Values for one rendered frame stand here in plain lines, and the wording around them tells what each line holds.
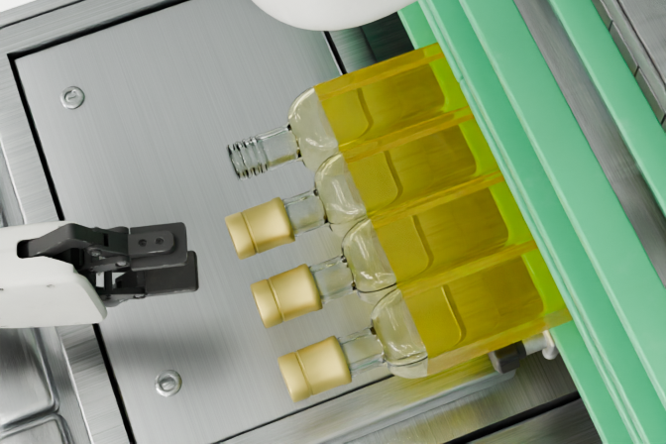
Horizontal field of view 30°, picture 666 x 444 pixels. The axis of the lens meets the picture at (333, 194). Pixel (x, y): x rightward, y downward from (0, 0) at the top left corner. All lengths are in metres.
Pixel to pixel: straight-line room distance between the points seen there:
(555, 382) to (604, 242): 0.29
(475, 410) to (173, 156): 0.34
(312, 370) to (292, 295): 0.06
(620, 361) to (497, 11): 0.24
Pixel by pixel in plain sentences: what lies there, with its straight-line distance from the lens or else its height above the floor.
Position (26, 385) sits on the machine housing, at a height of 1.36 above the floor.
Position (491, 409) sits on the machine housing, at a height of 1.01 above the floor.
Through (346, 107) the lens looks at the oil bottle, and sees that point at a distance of 0.93.
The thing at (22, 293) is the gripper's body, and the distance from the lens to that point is 0.90.
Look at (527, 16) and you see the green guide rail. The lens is 0.85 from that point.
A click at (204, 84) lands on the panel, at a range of 1.13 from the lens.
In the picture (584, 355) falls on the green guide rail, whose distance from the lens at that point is 0.93.
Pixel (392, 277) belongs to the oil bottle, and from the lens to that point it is 0.87.
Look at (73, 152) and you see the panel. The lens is 1.12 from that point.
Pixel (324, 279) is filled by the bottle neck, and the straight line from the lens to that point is 0.89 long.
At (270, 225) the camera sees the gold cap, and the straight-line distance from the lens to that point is 0.90.
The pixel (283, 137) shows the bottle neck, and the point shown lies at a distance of 0.93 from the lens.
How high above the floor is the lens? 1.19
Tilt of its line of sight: 7 degrees down
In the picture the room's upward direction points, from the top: 110 degrees counter-clockwise
